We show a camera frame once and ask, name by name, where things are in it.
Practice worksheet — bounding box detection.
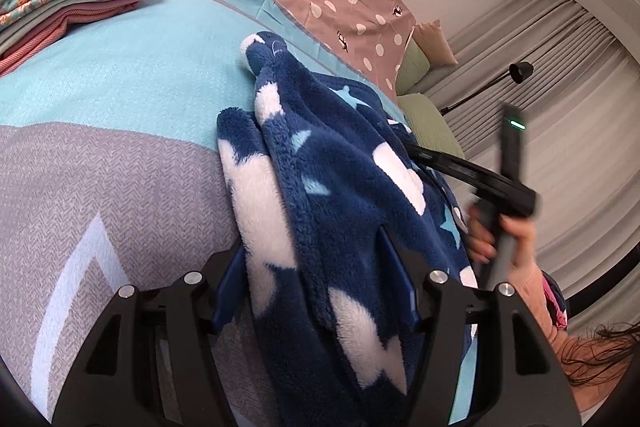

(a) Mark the black floor lamp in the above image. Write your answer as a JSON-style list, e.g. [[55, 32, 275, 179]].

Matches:
[[439, 62, 535, 116]]

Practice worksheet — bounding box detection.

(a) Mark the teal grey patterned bedspread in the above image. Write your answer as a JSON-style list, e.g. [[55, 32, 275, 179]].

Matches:
[[1, 0, 407, 426]]

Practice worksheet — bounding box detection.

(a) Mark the green pillow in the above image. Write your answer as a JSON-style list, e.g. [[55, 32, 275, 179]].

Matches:
[[397, 93, 464, 158], [396, 39, 431, 95]]

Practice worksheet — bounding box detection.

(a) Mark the navy fleece star pajama top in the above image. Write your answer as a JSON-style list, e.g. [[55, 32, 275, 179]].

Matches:
[[217, 31, 475, 426]]

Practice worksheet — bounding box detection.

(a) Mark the tan pillow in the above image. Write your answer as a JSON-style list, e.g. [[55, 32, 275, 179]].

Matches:
[[412, 20, 458, 68]]

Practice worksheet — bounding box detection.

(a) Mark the far green pillow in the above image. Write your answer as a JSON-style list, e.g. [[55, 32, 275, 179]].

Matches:
[[396, 39, 431, 95]]

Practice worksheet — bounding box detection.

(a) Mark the near green pillow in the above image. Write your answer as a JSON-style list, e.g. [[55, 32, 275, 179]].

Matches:
[[397, 93, 464, 158]]

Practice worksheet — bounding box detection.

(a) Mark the folded pink garment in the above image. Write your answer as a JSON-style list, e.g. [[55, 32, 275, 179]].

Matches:
[[1, 0, 144, 75]]

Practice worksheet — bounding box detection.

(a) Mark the grey window curtain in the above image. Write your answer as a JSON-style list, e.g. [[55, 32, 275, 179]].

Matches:
[[416, 0, 639, 332]]

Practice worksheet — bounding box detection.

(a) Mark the person's right hand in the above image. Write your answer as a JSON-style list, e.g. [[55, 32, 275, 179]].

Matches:
[[465, 204, 549, 303]]

